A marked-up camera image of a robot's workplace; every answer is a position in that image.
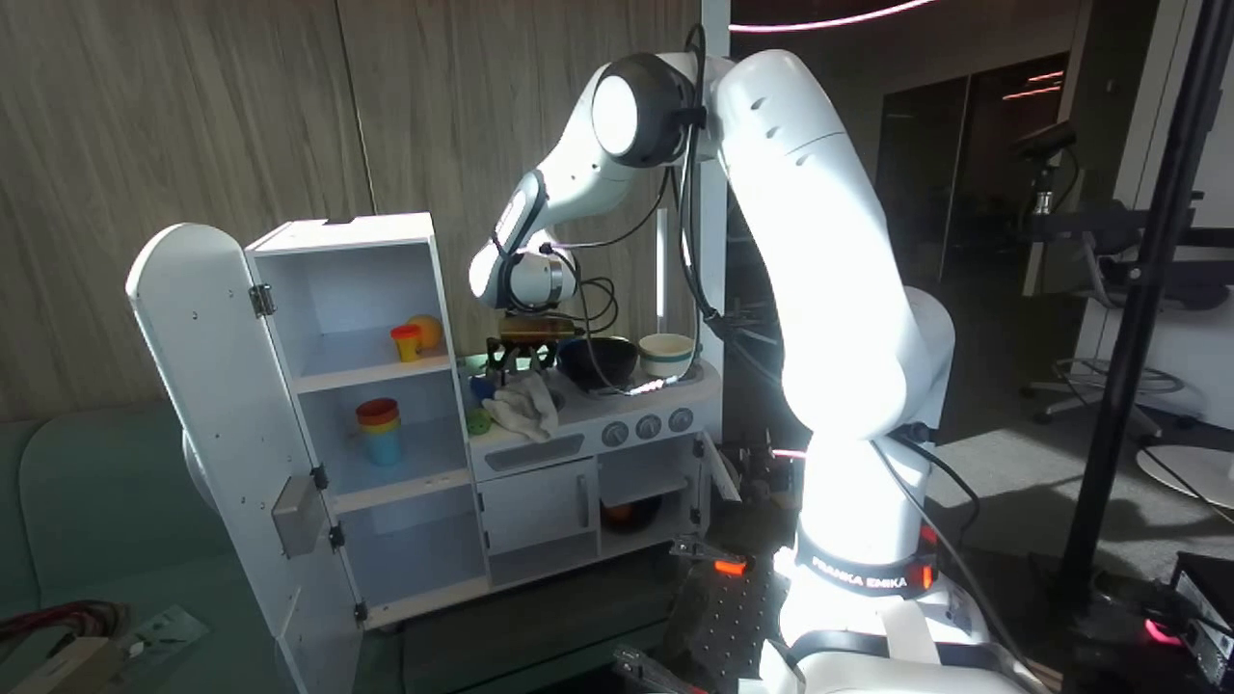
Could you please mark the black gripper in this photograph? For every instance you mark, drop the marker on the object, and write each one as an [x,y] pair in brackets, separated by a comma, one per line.
[518,351]

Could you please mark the white cloth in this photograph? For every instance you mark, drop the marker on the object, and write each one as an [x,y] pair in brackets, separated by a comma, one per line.
[525,405]

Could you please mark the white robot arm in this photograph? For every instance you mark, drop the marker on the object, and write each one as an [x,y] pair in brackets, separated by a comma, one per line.
[864,354]

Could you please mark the green toy cup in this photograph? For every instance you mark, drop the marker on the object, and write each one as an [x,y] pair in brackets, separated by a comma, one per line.
[481,416]

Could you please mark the black toy pot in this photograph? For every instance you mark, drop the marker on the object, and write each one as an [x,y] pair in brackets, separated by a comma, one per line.
[597,362]

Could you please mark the white toy kitchen unit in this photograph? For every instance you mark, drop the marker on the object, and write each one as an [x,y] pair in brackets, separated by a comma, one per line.
[463,514]

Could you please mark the stacked colourful cups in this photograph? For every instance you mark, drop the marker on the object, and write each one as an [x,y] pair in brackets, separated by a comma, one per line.
[380,425]

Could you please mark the white toy bowl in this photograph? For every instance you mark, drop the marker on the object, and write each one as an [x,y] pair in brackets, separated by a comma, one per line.
[664,351]

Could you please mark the white cabinet door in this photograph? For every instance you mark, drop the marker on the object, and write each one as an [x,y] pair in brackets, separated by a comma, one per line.
[194,303]

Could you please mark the black vertical pole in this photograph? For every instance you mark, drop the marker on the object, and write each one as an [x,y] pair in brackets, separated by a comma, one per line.
[1171,218]

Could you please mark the gold wrist camera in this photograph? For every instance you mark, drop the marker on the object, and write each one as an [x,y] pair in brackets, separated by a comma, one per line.
[533,325]

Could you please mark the white vertical post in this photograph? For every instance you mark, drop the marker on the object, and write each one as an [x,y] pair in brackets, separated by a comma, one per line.
[712,202]

